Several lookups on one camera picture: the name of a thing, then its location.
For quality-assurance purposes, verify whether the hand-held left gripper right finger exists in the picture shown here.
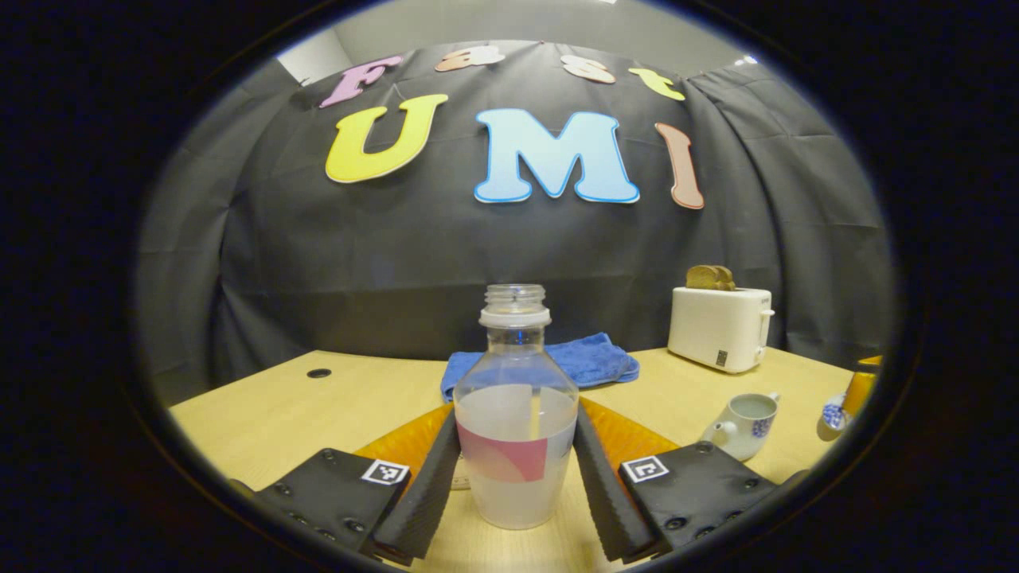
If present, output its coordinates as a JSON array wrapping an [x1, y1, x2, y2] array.
[[573, 396, 779, 564]]

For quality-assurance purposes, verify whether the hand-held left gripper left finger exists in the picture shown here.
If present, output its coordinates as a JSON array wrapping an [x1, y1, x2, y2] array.
[[253, 402, 463, 567]]

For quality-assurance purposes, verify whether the clear plastic water bottle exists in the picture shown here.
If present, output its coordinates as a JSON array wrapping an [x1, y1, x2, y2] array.
[[452, 284, 580, 531]]

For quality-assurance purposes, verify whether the white blue teacup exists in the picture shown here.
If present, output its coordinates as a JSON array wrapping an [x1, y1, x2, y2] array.
[[699, 392, 782, 463]]

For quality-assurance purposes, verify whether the blue folded towel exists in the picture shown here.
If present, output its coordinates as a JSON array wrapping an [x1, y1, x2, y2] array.
[[440, 332, 641, 403]]

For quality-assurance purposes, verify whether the white toaster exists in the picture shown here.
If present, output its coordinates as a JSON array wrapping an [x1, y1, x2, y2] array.
[[667, 286, 775, 375]]

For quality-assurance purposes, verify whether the black backdrop cloth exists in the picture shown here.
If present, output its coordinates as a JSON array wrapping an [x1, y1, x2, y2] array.
[[134, 40, 896, 407]]

